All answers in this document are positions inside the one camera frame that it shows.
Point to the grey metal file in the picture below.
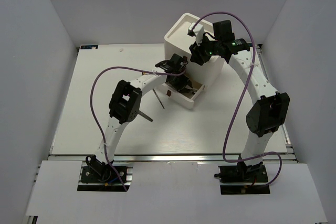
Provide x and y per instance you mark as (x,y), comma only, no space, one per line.
(145,116)

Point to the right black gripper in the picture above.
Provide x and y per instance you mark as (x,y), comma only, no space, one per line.
(196,51)

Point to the white drawer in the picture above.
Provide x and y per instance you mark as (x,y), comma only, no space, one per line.
(184,99)

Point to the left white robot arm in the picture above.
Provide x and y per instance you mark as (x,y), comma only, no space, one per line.
(124,106)

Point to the aluminium rail front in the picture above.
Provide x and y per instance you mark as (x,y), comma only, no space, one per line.
(169,158)

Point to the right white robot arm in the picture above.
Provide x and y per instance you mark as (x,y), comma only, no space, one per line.
(269,108)

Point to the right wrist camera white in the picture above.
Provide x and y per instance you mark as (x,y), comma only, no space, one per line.
(197,31)

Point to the white drawer cabinet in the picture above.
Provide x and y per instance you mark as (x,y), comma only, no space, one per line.
(177,41)

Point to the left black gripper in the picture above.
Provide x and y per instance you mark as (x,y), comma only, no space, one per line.
(185,81)

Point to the blue label left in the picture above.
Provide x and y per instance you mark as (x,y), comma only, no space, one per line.
(88,47)

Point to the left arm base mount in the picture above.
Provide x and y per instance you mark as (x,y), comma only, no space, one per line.
(89,180)

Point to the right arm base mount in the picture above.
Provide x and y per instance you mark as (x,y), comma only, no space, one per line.
(234,182)

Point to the yellow handle screwdriver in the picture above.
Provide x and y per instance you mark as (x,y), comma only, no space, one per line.
(158,98)

